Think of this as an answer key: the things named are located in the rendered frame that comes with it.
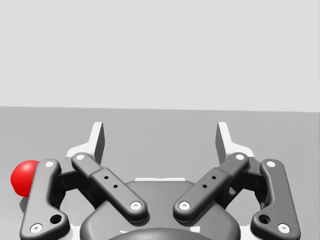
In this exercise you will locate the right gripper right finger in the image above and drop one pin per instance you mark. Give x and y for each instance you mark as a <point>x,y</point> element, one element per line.
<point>210,183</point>

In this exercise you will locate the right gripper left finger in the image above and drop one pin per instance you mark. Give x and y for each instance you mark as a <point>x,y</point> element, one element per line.
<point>110,185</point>

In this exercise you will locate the red or green ball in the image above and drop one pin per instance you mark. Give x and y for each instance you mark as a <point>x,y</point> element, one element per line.
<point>22,177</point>

